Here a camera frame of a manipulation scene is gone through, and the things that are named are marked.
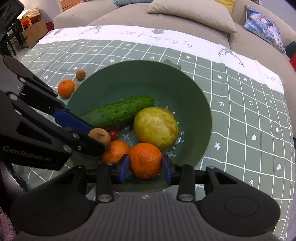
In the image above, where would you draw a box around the light blue cushion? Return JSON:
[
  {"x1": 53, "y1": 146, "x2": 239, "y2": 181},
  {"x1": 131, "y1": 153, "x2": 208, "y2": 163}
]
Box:
[{"x1": 113, "y1": 0, "x2": 153, "y2": 6}]

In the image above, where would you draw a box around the yellow-green round fruit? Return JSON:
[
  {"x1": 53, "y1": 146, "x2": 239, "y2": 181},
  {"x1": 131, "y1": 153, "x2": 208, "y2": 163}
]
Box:
[{"x1": 133, "y1": 107, "x2": 179, "y2": 151}]

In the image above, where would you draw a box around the beige cushion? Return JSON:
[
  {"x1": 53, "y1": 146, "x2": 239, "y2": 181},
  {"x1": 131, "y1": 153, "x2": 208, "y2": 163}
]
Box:
[{"x1": 147, "y1": 0, "x2": 237, "y2": 33}]

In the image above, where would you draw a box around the dark green bag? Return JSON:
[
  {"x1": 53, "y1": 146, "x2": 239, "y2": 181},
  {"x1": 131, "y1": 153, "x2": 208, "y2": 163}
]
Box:
[{"x1": 285, "y1": 41, "x2": 296, "y2": 59}]

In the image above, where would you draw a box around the blue patterned cushion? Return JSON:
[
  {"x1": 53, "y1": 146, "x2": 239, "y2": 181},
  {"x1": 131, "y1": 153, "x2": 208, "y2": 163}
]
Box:
[{"x1": 244, "y1": 4, "x2": 285, "y2": 53}]

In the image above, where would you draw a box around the red box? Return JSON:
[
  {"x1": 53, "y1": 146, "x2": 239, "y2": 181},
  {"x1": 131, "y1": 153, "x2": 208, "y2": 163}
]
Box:
[{"x1": 290, "y1": 53, "x2": 296, "y2": 71}]

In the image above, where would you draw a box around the orange tangerine back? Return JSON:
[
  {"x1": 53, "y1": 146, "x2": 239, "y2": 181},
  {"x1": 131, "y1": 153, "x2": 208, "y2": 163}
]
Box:
[{"x1": 58, "y1": 79, "x2": 75, "y2": 98}]

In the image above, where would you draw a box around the green colander bowl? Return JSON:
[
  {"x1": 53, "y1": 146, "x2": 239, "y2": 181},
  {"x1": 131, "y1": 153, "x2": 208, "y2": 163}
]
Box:
[{"x1": 67, "y1": 59, "x2": 213, "y2": 193}]

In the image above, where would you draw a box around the brown longan back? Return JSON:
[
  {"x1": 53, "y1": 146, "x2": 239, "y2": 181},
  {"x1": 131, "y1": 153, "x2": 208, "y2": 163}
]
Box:
[{"x1": 75, "y1": 69, "x2": 86, "y2": 81}]

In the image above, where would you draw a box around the green cucumber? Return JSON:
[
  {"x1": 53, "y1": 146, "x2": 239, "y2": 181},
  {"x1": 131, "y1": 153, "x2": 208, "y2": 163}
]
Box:
[{"x1": 80, "y1": 95, "x2": 154, "y2": 130}]

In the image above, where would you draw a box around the red cherry tomato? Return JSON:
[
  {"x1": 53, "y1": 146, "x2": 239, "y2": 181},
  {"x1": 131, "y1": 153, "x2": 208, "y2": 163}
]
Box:
[{"x1": 108, "y1": 128, "x2": 119, "y2": 142}]

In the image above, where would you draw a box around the orange tangerine front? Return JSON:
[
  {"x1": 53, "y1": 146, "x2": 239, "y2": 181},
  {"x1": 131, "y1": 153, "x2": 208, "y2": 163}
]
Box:
[{"x1": 128, "y1": 143, "x2": 163, "y2": 179}]

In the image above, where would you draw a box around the yellow cushion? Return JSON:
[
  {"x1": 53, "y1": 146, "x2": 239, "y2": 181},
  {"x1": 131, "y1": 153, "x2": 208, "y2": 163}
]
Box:
[{"x1": 215, "y1": 0, "x2": 235, "y2": 14}]

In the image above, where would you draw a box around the green checked tablecloth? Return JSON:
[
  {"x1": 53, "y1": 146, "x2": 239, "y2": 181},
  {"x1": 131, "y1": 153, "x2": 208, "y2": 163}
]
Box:
[{"x1": 18, "y1": 25, "x2": 295, "y2": 240}]

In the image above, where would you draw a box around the brown longan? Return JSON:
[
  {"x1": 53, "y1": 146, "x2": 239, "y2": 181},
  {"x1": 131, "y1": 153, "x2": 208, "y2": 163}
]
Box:
[
  {"x1": 74, "y1": 83, "x2": 80, "y2": 90},
  {"x1": 75, "y1": 69, "x2": 86, "y2": 81},
  {"x1": 88, "y1": 128, "x2": 111, "y2": 148}
]

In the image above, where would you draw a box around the beige sofa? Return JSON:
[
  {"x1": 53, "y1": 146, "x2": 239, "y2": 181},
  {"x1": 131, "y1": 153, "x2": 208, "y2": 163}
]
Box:
[{"x1": 54, "y1": 1, "x2": 295, "y2": 129}]

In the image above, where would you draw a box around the orange tangerine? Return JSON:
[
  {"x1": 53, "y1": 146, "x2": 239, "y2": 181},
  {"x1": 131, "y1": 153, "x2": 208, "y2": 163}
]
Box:
[
  {"x1": 58, "y1": 79, "x2": 75, "y2": 98},
  {"x1": 101, "y1": 140, "x2": 131, "y2": 163},
  {"x1": 128, "y1": 143, "x2": 163, "y2": 179}
]

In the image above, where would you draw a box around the cardboard box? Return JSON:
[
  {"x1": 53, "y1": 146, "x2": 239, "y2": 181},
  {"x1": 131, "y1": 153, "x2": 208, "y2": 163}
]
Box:
[{"x1": 22, "y1": 20, "x2": 48, "y2": 48}]

